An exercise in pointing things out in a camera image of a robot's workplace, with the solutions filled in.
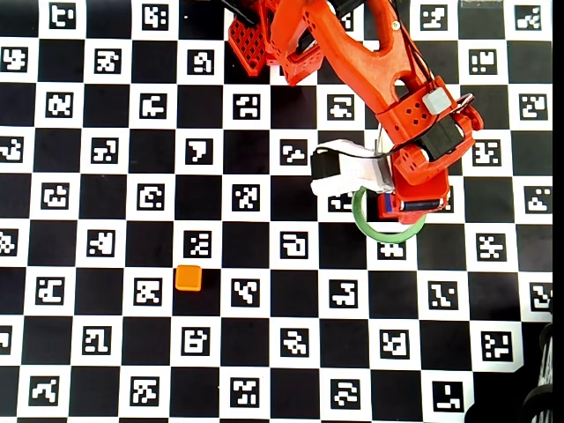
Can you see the red gripper, black motor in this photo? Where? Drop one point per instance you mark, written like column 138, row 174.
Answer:
column 422, row 205

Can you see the blue cube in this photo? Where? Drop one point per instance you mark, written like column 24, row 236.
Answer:
column 388, row 202

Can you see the red cube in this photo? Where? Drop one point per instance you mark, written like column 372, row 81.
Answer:
column 382, row 207

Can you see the orange cube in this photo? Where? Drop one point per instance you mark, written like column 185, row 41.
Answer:
column 188, row 278

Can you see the red robot arm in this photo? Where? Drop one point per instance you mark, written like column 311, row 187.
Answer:
column 352, row 57

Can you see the black white marker checkerboard mat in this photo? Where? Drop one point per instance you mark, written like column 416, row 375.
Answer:
column 220, row 220

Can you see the white wrist camera with mount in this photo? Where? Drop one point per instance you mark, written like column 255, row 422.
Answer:
column 343, row 167

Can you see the black flexible camera stand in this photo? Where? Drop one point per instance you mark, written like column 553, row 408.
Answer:
column 544, row 388

